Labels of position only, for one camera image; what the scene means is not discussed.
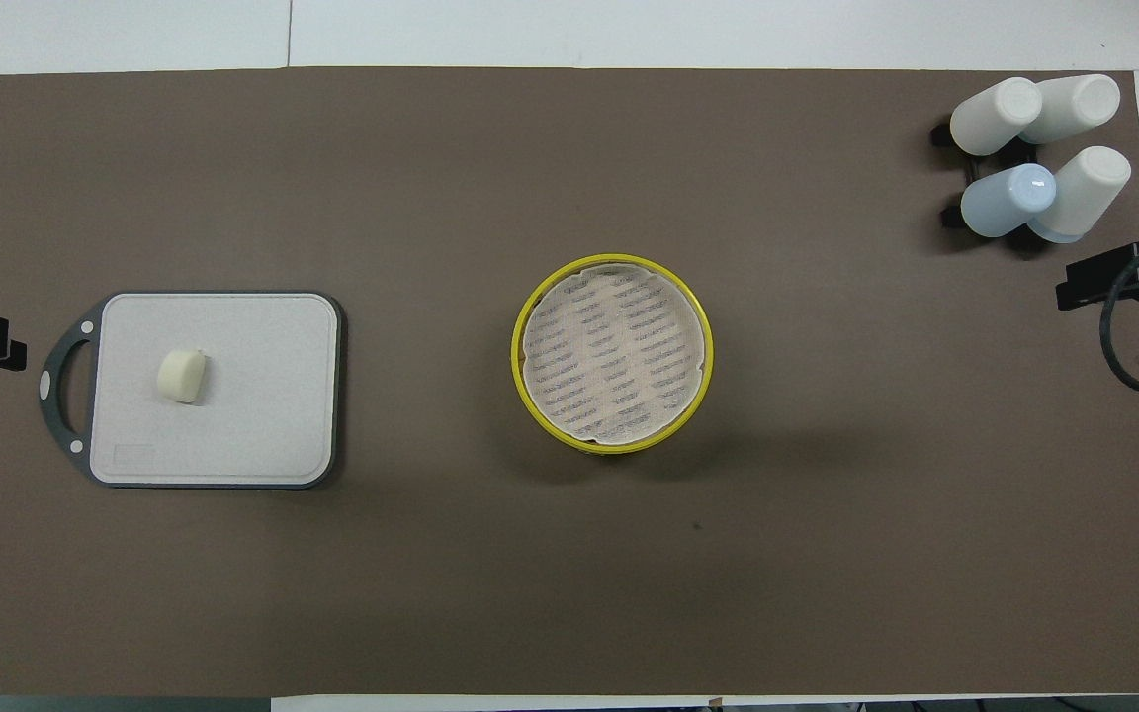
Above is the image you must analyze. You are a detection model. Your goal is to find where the white steamed bun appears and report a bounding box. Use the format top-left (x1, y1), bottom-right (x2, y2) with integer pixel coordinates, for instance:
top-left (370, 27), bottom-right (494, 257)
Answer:
top-left (156, 347), bottom-right (210, 405)

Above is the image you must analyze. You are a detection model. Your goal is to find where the paper steamer liner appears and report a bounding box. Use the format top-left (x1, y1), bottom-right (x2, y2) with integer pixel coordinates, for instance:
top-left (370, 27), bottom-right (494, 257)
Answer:
top-left (521, 263), bottom-right (706, 444)

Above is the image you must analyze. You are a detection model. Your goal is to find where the yellow bamboo steamer basket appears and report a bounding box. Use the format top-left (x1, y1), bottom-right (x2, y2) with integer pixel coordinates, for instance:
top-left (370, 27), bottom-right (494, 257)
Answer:
top-left (510, 253), bottom-right (715, 456)

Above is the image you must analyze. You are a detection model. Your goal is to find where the white plastic cup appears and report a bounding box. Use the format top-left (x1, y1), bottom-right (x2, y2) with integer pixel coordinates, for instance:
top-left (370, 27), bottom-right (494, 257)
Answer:
top-left (1019, 74), bottom-right (1122, 146)
top-left (950, 77), bottom-right (1044, 157)
top-left (1027, 146), bottom-right (1132, 244)

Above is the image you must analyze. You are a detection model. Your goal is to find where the light blue plastic cup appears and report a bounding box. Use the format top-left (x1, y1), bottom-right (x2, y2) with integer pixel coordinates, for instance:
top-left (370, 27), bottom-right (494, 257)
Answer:
top-left (960, 163), bottom-right (1058, 239)

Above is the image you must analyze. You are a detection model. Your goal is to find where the black cup rack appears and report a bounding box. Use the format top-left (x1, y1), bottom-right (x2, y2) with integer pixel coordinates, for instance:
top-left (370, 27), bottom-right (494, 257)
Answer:
top-left (930, 117), bottom-right (1053, 254)

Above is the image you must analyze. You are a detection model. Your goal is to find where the brown table mat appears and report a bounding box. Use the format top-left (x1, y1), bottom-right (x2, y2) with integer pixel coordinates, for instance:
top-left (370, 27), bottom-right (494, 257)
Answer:
top-left (0, 66), bottom-right (1139, 698)

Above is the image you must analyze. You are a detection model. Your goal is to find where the white cutting board grey frame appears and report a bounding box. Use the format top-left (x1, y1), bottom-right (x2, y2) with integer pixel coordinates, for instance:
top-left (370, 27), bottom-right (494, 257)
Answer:
top-left (38, 290), bottom-right (344, 490)

